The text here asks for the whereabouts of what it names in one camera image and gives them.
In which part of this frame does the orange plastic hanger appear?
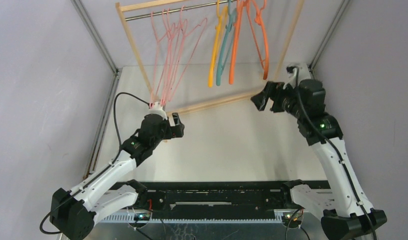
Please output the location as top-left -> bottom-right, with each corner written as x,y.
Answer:
228,0 -> 245,85
245,0 -> 270,80

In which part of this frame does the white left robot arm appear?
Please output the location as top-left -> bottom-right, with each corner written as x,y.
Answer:
44,101 -> 185,240

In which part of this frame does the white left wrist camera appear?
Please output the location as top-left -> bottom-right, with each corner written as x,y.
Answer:
148,101 -> 168,120

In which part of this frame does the teal plastic hanger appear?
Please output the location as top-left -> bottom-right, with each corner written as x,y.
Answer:
215,0 -> 237,87

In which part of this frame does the aluminium frame post left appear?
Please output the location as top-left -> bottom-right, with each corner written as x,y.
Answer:
72,0 -> 119,179

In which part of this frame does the hanging pink wire hanger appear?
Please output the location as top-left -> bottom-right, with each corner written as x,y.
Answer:
150,11 -> 170,104

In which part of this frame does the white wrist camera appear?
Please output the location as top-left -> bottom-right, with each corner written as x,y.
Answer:
148,101 -> 168,120
286,64 -> 313,88

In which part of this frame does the aluminium frame post right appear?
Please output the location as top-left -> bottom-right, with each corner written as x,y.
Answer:
308,0 -> 352,77

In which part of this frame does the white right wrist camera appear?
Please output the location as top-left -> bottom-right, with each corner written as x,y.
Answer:
286,64 -> 313,88

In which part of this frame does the pink wire hanger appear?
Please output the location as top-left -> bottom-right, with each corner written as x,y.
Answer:
151,9 -> 183,107
160,11 -> 183,106
150,11 -> 170,104
167,17 -> 208,103

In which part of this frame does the metal rack rod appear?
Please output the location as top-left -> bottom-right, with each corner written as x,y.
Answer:
125,0 -> 229,22

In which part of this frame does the metal cable tray base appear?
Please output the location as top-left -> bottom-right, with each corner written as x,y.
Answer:
58,188 -> 378,240

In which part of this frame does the wooden clothes rack frame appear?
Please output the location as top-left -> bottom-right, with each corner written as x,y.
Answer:
115,0 -> 306,143

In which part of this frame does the black left camera cable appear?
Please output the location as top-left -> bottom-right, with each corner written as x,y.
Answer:
39,92 -> 151,235

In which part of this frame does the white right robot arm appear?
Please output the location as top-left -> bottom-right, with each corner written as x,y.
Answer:
265,79 -> 387,240

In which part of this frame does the aluminium frame post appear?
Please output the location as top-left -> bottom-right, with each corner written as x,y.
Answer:
308,0 -> 352,77
72,0 -> 119,179

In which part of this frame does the yellow plastic hanger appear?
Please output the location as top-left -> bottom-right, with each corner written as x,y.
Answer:
207,0 -> 227,88

